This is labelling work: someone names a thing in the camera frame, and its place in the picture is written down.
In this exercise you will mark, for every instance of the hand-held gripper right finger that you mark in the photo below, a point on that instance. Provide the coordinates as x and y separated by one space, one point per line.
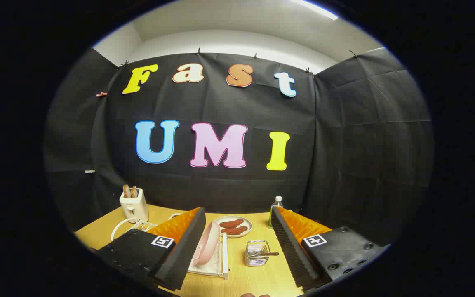
293 251

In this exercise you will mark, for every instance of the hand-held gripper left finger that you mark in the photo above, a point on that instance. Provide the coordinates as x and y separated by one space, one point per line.
184 255

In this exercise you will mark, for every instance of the pink plate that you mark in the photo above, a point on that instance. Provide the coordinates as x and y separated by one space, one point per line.
206 243

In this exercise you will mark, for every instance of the white round dish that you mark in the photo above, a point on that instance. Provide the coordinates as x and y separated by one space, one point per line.
248 226

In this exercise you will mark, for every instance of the green tea bottle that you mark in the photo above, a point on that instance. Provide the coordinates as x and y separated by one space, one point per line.
276 204

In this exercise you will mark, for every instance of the brown meat piece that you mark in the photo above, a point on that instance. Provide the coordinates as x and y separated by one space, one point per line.
235 231
231 223

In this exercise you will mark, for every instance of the white toaster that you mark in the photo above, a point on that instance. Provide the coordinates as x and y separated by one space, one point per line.
136 208

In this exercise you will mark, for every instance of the black backdrop cloth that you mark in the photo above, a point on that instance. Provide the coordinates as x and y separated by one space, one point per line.
221 189

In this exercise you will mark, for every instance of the toasted bread slice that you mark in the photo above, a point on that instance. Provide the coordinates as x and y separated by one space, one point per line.
126 191
134 192

